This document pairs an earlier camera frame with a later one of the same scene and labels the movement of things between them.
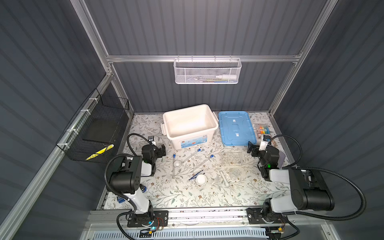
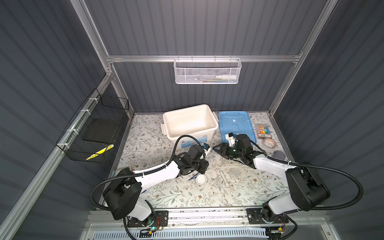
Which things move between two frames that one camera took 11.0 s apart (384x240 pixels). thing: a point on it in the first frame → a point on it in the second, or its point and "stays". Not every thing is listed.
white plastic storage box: (190, 126) stays
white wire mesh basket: (207, 71) stays
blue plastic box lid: (236, 128) stays
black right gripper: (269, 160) → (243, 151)
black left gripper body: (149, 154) → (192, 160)
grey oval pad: (282, 156) stays
